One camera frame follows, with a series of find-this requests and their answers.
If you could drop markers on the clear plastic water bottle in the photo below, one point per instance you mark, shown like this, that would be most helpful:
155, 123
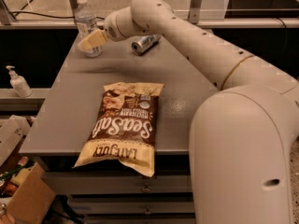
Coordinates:
85, 19

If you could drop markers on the silver redbull can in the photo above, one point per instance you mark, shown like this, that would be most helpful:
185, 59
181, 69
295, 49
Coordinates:
144, 43

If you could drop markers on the cardboard box with items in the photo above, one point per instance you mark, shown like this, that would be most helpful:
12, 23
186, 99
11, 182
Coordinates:
29, 202

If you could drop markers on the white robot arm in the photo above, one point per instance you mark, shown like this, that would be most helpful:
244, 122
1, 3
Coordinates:
240, 138

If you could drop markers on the brown chip bag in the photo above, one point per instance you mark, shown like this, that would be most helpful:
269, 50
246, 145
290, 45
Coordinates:
125, 128

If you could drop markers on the white pump dispenser bottle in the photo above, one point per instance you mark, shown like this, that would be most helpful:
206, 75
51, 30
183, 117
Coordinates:
18, 83

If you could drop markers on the white cardboard box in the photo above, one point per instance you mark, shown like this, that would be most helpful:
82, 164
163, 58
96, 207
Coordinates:
12, 131

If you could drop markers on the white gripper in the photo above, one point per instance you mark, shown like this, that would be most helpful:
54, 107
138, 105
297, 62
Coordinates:
111, 28

